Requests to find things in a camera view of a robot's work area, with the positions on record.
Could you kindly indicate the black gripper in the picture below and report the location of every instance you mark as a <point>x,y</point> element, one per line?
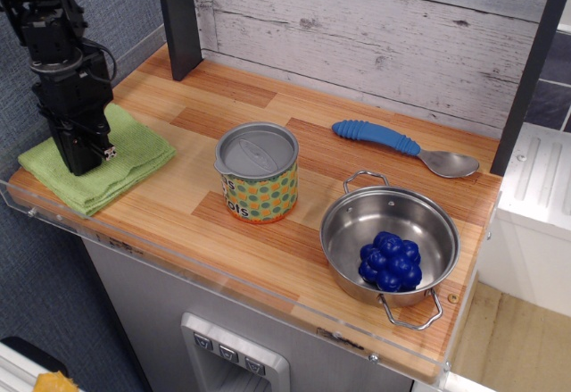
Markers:
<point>77,91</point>

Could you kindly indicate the green cloth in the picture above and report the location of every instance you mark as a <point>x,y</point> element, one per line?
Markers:
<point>141,152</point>

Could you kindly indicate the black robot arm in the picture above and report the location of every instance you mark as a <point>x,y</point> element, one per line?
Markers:
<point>51,30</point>

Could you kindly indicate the dotted can with grey lid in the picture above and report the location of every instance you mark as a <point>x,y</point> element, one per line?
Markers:
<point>257,164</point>

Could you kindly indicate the grey toy fridge cabinet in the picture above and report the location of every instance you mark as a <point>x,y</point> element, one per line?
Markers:
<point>150,298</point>

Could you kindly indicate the clear acrylic table guard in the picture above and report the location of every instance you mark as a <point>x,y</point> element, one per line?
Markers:
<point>177,217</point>

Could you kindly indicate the yellow object at corner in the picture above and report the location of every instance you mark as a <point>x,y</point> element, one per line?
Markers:
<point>54,382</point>

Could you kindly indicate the silver dispenser button panel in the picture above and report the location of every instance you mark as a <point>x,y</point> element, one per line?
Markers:
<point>224,361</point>

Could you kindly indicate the stainless steel pot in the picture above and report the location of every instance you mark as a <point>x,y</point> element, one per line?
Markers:
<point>354,220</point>

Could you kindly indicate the blue toy grapes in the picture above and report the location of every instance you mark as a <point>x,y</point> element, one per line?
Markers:
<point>391,263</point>

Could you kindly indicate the white toy sink unit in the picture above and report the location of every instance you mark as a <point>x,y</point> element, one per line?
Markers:
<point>526,253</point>

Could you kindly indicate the dark grey left post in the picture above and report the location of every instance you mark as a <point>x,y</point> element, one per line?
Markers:
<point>182,34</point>

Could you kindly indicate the dark grey post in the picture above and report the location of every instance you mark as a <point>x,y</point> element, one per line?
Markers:
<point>182,34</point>
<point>543,39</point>

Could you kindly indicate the blue handled metal spoon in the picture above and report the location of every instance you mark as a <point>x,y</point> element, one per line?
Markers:
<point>442,163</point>

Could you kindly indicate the dark grey right post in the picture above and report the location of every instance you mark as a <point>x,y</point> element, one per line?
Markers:
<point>543,39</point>

